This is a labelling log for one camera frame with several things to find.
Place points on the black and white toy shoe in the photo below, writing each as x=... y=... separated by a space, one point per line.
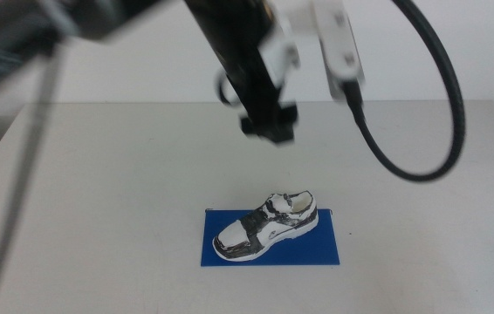
x=260 y=231

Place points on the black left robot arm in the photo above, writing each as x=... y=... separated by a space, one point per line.
x=229 y=35

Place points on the blue rectangular mat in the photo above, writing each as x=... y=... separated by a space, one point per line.
x=317 y=253

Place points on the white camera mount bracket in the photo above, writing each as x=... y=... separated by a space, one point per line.
x=279 y=54

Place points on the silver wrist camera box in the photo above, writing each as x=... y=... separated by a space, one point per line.
x=338 y=43

